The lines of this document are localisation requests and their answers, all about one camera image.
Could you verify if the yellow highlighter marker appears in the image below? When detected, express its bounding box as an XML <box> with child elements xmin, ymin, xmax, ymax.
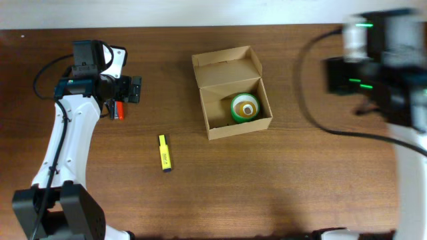
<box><xmin>158</xmin><ymin>135</ymin><xmax>172</xmax><ymax>173</ymax></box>

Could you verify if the cardboard box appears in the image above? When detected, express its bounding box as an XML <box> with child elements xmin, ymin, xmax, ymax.
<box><xmin>191</xmin><ymin>46</ymin><xmax>273</xmax><ymax>140</ymax></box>

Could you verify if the green tape roll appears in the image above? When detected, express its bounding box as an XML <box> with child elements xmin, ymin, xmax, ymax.
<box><xmin>231</xmin><ymin>93</ymin><xmax>260</xmax><ymax>123</ymax></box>

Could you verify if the yellow tape roll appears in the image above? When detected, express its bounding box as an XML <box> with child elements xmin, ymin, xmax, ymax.
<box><xmin>238</xmin><ymin>101</ymin><xmax>257</xmax><ymax>118</ymax></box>

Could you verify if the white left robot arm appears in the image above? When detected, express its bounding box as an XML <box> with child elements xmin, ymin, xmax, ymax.
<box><xmin>12</xmin><ymin>40</ymin><xmax>142</xmax><ymax>239</ymax></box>

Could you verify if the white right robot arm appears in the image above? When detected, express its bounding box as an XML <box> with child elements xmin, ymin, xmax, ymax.
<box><xmin>325</xmin><ymin>8</ymin><xmax>426</xmax><ymax>239</ymax></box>

